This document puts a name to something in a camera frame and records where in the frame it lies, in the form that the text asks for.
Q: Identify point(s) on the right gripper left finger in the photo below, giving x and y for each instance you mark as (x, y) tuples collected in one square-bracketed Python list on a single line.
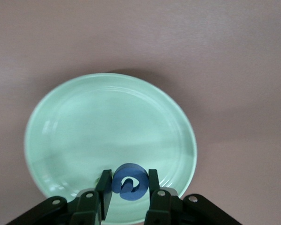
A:
[(84, 211)]

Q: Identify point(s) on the brown table cover mat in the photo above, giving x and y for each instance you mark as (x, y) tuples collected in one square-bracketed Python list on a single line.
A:
[(140, 35)]

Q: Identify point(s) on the light green plate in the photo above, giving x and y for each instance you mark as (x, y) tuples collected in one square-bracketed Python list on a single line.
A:
[(107, 129)]

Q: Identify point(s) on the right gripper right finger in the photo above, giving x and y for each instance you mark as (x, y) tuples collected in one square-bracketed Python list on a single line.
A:
[(164, 211)]

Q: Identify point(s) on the blue foam letter G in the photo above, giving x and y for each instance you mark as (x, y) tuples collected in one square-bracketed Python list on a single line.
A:
[(143, 184)]

